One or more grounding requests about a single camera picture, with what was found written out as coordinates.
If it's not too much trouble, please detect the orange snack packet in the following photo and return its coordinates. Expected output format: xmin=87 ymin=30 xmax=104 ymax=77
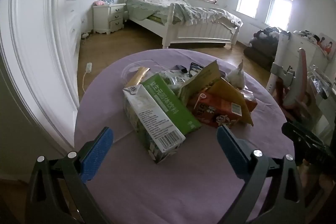
xmin=209 ymin=77 xmax=255 ymax=127

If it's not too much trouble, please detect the grey patterned blanket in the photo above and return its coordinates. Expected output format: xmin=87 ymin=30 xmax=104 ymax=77
xmin=127 ymin=0 xmax=243 ymax=28

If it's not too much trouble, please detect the picture with figures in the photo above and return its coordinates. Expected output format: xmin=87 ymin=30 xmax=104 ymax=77
xmin=316 ymin=33 xmax=336 ymax=60

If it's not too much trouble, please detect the white nightstand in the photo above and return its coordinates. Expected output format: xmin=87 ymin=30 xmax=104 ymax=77
xmin=92 ymin=3 xmax=127 ymax=35

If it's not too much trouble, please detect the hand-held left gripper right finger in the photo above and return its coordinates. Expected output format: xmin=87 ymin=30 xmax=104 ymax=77
xmin=217 ymin=125 xmax=306 ymax=224

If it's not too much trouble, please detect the purple tablecloth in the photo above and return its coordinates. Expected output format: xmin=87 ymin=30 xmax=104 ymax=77
xmin=74 ymin=49 xmax=296 ymax=224

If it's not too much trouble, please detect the gold stick packet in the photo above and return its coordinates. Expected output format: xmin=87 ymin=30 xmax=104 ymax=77
xmin=127 ymin=67 xmax=151 ymax=88

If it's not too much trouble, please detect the white wardrobe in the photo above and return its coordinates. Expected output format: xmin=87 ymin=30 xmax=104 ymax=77
xmin=0 ymin=0 xmax=87 ymax=151

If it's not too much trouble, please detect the dark armchair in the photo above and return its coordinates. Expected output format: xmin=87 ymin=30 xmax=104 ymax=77
xmin=244 ymin=36 xmax=279 ymax=70

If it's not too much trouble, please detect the grey and red chair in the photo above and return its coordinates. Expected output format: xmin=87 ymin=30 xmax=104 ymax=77
xmin=281 ymin=48 xmax=310 ymax=109

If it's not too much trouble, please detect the dark blue snack packet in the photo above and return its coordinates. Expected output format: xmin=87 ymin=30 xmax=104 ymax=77
xmin=189 ymin=62 xmax=206 ymax=78

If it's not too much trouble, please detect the clear plastic wrapper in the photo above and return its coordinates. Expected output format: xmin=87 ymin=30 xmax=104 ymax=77
xmin=157 ymin=70 xmax=192 ymax=91

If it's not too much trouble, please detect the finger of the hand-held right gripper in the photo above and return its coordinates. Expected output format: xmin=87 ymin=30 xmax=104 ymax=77
xmin=282 ymin=121 xmax=327 ymax=152

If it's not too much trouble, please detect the pile of clothes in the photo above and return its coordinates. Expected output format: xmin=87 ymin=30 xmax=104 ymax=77
xmin=253 ymin=27 xmax=283 ymax=41

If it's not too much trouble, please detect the white wooden bed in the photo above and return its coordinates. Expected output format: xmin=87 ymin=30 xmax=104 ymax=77
xmin=123 ymin=0 xmax=243 ymax=50

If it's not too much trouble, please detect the white crumpled plastic bag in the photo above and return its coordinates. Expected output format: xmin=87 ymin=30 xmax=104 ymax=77
xmin=227 ymin=59 xmax=247 ymax=88

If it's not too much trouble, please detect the green and white drink carton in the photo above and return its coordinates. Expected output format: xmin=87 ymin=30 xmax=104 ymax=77
xmin=123 ymin=74 xmax=202 ymax=164

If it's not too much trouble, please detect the red cartoon milk carton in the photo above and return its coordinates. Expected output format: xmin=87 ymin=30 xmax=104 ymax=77
xmin=193 ymin=91 xmax=258 ymax=128

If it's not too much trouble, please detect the brown paper bag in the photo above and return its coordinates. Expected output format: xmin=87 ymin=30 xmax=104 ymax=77
xmin=178 ymin=60 xmax=222 ymax=106

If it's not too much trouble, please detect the white dresser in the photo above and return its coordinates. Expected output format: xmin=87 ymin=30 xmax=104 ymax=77
xmin=278 ymin=30 xmax=336 ymax=88

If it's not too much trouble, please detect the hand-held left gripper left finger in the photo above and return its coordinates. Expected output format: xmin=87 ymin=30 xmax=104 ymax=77
xmin=25 ymin=127 xmax=114 ymax=224

